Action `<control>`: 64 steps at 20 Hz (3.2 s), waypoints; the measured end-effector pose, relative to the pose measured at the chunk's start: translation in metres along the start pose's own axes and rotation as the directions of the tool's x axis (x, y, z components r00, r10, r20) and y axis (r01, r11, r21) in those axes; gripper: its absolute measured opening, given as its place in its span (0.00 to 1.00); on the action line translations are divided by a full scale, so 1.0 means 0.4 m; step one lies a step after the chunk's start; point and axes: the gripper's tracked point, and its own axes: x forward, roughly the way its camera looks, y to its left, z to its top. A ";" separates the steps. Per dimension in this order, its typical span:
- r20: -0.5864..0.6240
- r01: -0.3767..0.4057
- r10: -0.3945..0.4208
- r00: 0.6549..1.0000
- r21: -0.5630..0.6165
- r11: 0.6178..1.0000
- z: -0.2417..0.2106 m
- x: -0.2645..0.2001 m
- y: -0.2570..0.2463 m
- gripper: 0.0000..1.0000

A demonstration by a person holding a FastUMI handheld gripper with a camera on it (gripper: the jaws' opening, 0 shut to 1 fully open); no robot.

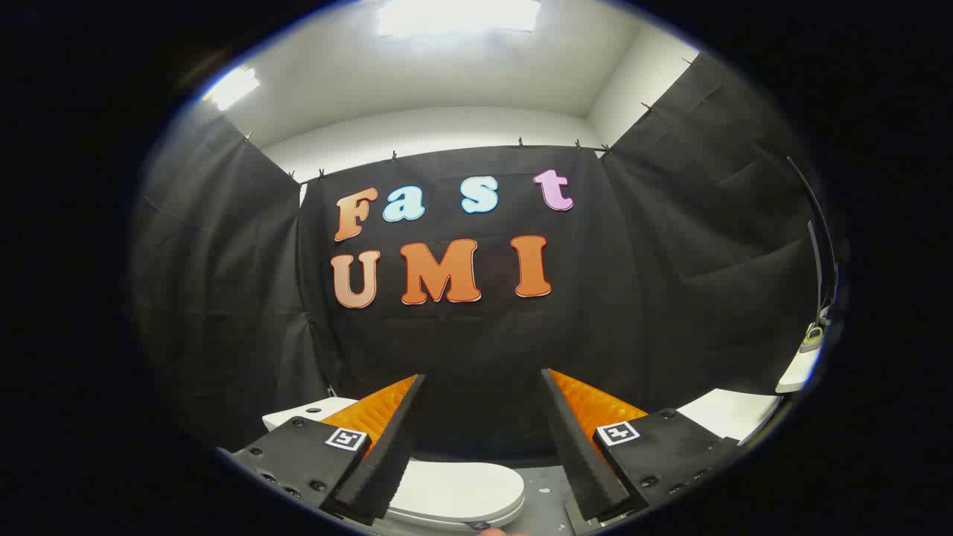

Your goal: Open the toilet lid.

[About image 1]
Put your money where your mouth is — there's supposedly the white drawer cabinet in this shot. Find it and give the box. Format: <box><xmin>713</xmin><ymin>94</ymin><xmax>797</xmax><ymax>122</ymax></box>
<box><xmin>676</xmin><ymin>387</ymin><xmax>783</xmax><ymax>445</ymax></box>

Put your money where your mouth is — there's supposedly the white toilet tank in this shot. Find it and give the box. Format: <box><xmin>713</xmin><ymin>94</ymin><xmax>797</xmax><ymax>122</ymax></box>
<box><xmin>262</xmin><ymin>397</ymin><xmax>358</xmax><ymax>433</ymax></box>

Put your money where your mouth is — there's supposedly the white shelf with small items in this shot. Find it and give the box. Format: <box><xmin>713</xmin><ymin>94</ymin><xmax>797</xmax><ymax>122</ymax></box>
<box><xmin>774</xmin><ymin>301</ymin><xmax>838</xmax><ymax>394</ymax></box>

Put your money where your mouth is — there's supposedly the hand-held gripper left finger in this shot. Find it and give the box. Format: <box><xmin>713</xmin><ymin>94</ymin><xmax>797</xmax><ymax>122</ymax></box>
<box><xmin>216</xmin><ymin>374</ymin><xmax>427</xmax><ymax>526</ymax></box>

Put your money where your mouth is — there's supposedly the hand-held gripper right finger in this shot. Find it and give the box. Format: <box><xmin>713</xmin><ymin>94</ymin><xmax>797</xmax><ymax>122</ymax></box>
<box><xmin>540</xmin><ymin>368</ymin><xmax>745</xmax><ymax>522</ymax></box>

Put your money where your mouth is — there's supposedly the rectangular ceiling light panel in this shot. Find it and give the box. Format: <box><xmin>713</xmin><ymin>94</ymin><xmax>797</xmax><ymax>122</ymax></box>
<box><xmin>203</xmin><ymin>67</ymin><xmax>260</xmax><ymax>110</ymax></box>
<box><xmin>377</xmin><ymin>0</ymin><xmax>542</xmax><ymax>36</ymax></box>

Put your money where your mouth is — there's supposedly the white toilet lid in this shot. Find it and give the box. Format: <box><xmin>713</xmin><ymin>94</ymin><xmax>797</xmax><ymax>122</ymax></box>
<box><xmin>387</xmin><ymin>460</ymin><xmax>526</xmax><ymax>522</ymax></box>

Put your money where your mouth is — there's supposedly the black backdrop cloth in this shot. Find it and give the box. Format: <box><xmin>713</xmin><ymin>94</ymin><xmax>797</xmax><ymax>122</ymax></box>
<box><xmin>130</xmin><ymin>52</ymin><xmax>838</xmax><ymax>462</ymax></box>

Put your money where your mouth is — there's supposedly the white toilet seat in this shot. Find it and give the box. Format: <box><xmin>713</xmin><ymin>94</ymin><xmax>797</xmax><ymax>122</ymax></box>
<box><xmin>387</xmin><ymin>499</ymin><xmax>526</xmax><ymax>532</ymax></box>

